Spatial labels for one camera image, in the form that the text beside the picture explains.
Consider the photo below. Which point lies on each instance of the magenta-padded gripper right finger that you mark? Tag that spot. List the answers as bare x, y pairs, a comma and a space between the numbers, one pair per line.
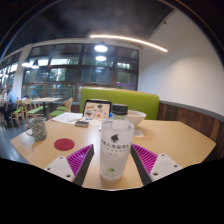
165, 165

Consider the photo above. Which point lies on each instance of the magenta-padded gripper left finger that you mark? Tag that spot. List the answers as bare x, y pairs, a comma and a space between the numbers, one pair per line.
58, 166

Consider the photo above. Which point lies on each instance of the clear plastic water bottle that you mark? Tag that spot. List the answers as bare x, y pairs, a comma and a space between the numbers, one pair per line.
116, 146

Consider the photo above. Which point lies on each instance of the flat round red coaster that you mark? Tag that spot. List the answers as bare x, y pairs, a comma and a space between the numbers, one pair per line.
64, 144

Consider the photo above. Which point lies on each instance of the white paper napkin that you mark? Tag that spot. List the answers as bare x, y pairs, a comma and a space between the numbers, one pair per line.
138, 133

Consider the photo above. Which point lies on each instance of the green speckled white mug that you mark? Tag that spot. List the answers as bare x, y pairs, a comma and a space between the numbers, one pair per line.
37, 129

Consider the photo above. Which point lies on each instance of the small flat electronic device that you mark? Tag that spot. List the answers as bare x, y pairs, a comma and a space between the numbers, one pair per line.
82, 123

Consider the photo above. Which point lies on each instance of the white open booklet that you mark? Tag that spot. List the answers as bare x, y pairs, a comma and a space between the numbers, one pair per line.
66, 117

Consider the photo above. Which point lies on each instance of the white bowl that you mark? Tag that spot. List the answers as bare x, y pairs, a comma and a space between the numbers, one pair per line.
138, 117

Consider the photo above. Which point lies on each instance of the light wooden dining table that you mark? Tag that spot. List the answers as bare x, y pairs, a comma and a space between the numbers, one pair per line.
46, 99

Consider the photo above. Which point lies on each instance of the green upholstered bench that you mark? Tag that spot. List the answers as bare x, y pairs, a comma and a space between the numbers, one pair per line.
136, 100

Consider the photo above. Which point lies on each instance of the person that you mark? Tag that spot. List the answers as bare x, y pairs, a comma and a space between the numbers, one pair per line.
1, 96
11, 100

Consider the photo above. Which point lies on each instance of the round pendant lamps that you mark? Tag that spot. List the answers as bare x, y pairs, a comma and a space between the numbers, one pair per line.
100, 48

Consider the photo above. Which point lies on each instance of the long linear ceiling light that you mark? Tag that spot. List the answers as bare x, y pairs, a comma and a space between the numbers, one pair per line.
133, 40

